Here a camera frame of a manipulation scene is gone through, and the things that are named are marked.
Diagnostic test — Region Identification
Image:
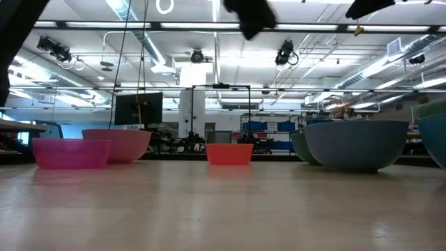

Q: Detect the wooden side table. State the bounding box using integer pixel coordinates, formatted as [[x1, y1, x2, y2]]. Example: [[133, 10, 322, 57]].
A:
[[0, 118, 48, 156]]

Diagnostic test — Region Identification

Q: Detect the blue bowl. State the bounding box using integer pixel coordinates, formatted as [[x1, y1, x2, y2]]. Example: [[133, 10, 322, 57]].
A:
[[304, 119, 410, 174]]

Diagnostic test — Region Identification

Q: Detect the white square pillar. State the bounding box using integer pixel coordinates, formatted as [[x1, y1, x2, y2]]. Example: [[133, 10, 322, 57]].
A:
[[178, 89, 206, 139]]

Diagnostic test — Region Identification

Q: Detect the small orange bowl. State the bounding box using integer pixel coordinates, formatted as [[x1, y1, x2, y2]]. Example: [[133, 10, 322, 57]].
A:
[[205, 143, 254, 166]]

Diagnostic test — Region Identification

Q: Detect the pink plastic bowl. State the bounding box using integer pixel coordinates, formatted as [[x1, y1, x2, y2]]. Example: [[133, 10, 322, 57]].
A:
[[82, 128, 153, 165]]

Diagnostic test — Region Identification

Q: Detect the black hanging cable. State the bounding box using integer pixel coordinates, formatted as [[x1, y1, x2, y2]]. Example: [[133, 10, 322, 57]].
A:
[[107, 0, 134, 130], [135, 0, 151, 105]]

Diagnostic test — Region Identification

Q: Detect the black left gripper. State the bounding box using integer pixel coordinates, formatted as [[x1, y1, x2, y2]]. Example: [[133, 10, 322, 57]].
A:
[[222, 0, 278, 41]]

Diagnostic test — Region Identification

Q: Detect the black background rig frame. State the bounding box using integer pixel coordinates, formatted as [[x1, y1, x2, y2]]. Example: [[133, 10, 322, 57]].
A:
[[190, 83, 252, 144]]

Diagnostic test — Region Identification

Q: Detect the black aluminium table frame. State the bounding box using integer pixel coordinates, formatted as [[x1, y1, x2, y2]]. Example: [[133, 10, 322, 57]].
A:
[[0, 152, 446, 167]]

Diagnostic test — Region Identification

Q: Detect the teal green bowl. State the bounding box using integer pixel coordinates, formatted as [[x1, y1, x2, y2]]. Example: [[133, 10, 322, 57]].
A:
[[290, 132, 323, 167]]

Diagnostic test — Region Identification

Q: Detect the black background robot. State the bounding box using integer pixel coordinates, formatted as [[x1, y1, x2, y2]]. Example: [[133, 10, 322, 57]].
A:
[[174, 131, 206, 153], [238, 134, 275, 154]]

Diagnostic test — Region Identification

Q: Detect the large dark green bowl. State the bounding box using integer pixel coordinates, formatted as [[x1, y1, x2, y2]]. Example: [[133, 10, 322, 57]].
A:
[[415, 100, 446, 120]]

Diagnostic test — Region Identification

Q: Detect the white ring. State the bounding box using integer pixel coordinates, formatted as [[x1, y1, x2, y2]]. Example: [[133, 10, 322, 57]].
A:
[[155, 0, 176, 16]]

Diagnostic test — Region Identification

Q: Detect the white air vent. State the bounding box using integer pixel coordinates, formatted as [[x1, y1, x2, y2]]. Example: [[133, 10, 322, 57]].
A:
[[386, 36, 402, 57]]

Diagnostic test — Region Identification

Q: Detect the silver ventilation duct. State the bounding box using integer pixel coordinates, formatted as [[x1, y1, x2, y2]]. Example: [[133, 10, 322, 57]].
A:
[[336, 33, 446, 91], [104, 0, 168, 67]]

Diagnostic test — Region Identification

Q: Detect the black monitor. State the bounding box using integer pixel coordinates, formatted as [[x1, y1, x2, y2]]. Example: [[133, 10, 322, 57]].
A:
[[114, 91, 164, 126]]

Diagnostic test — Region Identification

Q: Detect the small magenta bowl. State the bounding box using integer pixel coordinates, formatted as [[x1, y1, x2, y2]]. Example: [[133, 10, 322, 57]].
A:
[[31, 137, 112, 170]]

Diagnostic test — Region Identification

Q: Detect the shelf with blue bins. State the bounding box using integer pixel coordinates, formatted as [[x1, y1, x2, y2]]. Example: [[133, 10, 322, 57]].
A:
[[239, 113, 300, 154]]

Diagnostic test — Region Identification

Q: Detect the large translucent light-blue bowl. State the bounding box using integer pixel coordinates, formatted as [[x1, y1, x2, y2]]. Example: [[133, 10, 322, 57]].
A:
[[417, 113, 446, 170]]

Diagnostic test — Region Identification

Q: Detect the round black ceiling camera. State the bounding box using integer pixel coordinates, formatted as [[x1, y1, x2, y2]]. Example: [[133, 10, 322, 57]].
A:
[[190, 48, 205, 65]]

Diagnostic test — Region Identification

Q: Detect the dark office chair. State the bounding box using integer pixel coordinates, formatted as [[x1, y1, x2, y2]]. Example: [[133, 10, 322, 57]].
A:
[[33, 120, 66, 140]]

